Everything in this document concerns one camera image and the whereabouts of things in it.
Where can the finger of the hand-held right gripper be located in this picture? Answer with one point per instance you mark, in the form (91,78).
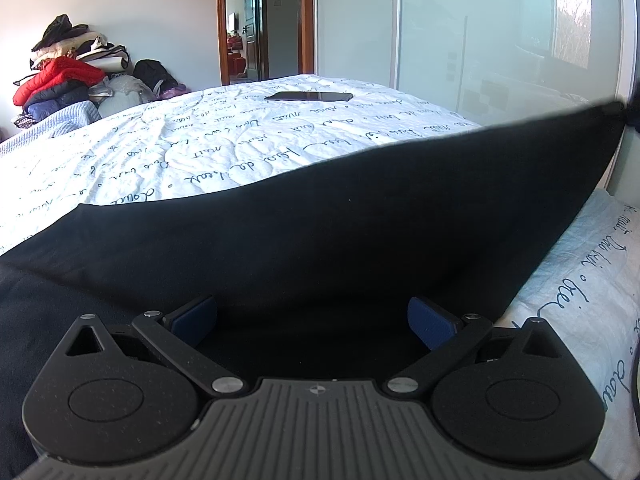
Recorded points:
(633,117)

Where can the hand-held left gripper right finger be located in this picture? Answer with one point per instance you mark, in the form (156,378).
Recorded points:
(429,327)

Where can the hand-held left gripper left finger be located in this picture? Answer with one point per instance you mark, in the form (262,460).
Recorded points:
(194,321)

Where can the black pants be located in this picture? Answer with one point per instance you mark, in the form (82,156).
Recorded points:
(300,235)

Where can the white script-printed bedspread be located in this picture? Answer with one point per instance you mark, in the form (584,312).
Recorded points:
(200,125)

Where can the frosted glass wardrobe door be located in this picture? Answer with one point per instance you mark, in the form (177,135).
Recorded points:
(450,35)

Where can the purple cloth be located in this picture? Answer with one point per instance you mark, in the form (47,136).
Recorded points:
(172,93)

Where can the grey-white cloth bundle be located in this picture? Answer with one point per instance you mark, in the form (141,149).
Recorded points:
(125,91)

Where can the blue knitted blanket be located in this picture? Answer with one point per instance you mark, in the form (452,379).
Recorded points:
(55,122)

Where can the black backpack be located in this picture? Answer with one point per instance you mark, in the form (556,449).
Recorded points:
(152,72)

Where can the black smartphone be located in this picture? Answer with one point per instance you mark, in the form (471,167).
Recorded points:
(310,96)

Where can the navy puffer jacket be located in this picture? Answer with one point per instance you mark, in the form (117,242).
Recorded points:
(55,101)

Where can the red puffer jacket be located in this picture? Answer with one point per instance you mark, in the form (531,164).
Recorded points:
(55,77)

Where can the beige and white clothes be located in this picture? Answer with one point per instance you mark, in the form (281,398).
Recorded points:
(95,50)

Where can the black jacket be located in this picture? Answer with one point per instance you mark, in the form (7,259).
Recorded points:
(62,30)

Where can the brown wooden door frame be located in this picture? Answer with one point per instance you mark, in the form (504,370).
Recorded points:
(307,15)

